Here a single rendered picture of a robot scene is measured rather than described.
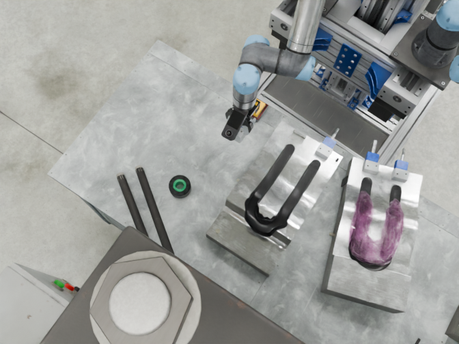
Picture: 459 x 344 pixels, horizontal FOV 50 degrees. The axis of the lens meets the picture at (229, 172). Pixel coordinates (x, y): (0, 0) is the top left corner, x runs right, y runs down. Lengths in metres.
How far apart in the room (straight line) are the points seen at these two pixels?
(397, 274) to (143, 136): 1.03
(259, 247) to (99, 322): 1.24
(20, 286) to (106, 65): 2.05
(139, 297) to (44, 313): 0.65
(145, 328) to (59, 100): 2.56
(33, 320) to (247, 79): 0.82
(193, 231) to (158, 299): 1.30
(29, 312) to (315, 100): 1.92
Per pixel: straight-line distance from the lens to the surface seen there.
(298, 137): 1.83
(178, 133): 1.89
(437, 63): 1.87
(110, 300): 0.49
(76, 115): 2.91
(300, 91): 2.66
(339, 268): 1.68
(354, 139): 2.60
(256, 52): 1.48
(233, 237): 1.70
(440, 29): 1.76
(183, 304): 0.49
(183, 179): 1.78
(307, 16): 1.44
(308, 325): 1.76
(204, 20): 3.12
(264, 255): 1.70
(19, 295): 1.14
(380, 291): 1.71
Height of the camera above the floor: 2.53
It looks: 71 degrees down
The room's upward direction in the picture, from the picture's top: 4 degrees clockwise
